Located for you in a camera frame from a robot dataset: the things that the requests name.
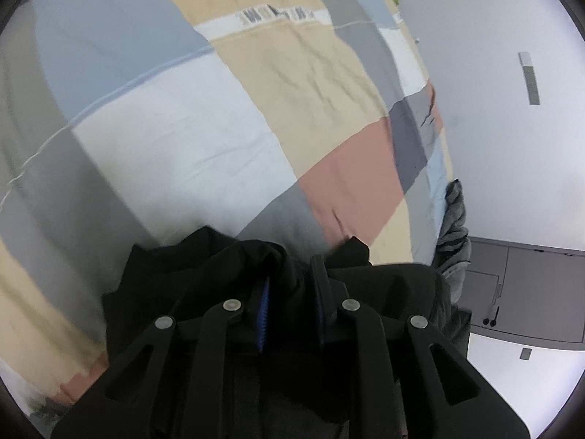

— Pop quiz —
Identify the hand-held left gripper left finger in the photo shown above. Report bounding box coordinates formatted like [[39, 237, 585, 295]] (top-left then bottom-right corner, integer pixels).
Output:
[[50, 279, 275, 439]]

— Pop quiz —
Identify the long wall switch panel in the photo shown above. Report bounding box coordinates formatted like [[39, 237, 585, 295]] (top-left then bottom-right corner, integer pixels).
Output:
[[518, 52, 541, 106]]

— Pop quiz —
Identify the checkered pastel bedspread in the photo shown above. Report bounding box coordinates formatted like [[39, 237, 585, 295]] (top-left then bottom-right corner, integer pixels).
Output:
[[0, 0, 458, 426]]

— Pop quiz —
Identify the black puffer jacket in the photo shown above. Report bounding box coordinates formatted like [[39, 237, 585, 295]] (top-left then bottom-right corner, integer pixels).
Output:
[[101, 225, 471, 439]]

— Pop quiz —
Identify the grey door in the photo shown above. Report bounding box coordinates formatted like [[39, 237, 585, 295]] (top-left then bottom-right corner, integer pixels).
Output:
[[457, 236, 585, 344]]

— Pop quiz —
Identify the grey fleece garment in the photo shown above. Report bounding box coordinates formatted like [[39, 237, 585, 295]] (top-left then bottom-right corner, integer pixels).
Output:
[[432, 179, 472, 305]]

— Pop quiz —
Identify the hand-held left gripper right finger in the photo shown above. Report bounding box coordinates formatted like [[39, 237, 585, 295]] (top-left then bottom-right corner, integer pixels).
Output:
[[310, 254, 533, 439]]

